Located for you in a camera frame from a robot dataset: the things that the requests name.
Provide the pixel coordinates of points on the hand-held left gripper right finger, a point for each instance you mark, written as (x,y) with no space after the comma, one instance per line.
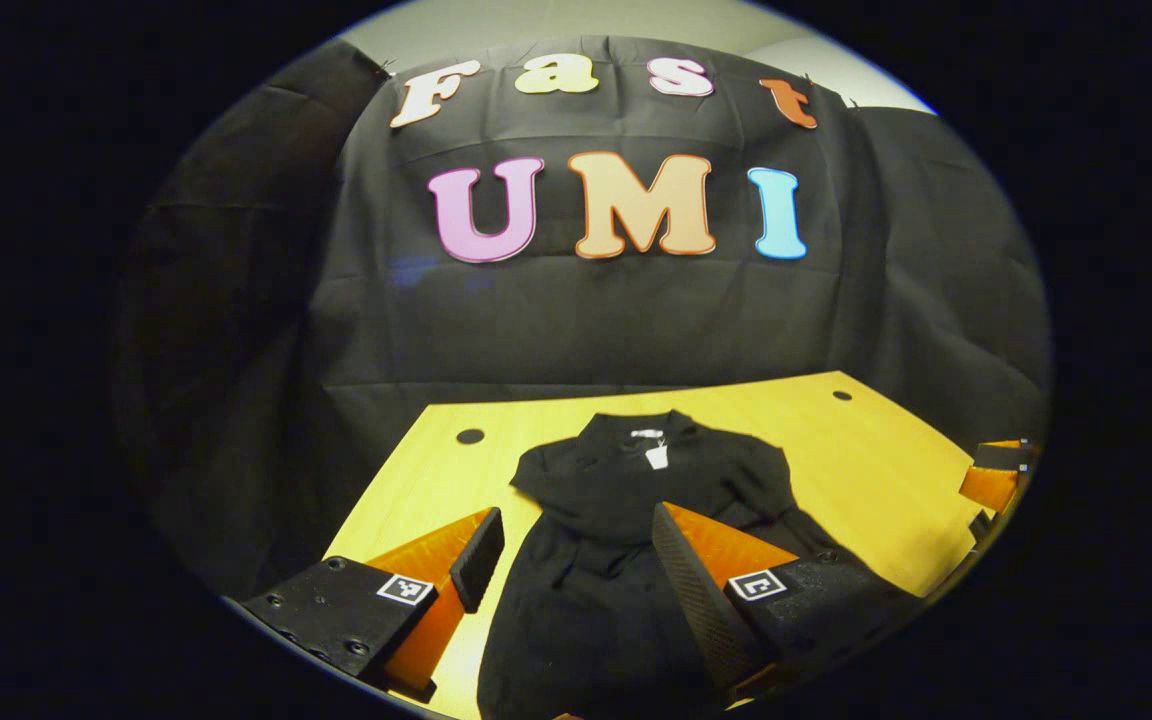
(701,600)

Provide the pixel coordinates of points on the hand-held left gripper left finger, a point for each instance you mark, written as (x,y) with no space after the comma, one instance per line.
(478,560)

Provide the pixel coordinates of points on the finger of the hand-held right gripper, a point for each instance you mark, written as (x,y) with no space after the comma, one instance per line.
(986,488)
(1001,458)

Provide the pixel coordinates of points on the black buttoned jacket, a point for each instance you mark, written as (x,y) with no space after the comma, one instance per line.
(616,500)

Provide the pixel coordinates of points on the black backdrop cloth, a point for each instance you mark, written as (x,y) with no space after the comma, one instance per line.
(636,330)

